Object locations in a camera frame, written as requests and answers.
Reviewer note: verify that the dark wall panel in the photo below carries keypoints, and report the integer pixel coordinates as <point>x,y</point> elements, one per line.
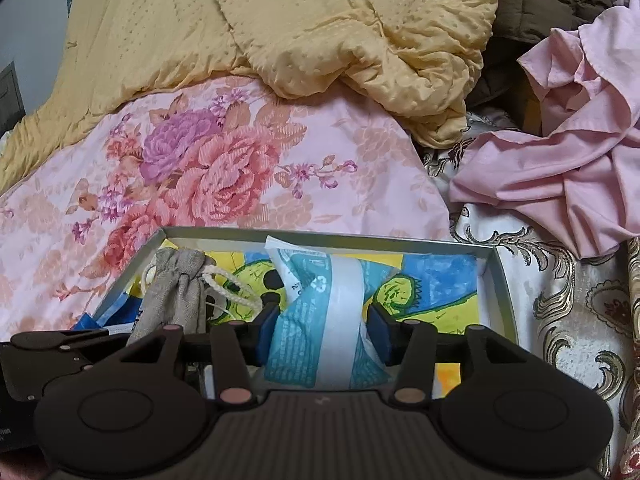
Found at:
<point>9,95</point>

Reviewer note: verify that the teal white wipes packet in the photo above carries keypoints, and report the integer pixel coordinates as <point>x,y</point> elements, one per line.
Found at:
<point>340,320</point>

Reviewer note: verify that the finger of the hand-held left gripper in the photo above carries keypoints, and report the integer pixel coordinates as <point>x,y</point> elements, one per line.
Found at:
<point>60,338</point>

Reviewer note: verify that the gold ornate patterned cloth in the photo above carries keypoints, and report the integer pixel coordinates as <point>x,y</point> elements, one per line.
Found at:
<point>565,320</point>

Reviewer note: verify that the pink cloth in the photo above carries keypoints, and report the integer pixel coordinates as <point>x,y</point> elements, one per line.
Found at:
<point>550,185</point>

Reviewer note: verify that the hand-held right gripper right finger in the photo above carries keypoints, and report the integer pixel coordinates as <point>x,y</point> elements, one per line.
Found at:
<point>381,332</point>

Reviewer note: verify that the brown quilted jacket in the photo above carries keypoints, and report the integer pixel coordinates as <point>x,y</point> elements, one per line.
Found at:
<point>540,5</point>

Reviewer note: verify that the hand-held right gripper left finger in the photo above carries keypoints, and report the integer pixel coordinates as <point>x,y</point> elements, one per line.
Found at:
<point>265,332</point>

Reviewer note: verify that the grey metal tray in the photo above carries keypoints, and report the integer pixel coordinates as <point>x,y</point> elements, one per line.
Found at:
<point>502,295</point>

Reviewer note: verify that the yellow quilt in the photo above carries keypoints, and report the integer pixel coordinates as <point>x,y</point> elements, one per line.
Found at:
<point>300,25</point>

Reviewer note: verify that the pink floral bedsheet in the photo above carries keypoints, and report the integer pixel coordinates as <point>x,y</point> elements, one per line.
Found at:
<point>300,200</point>

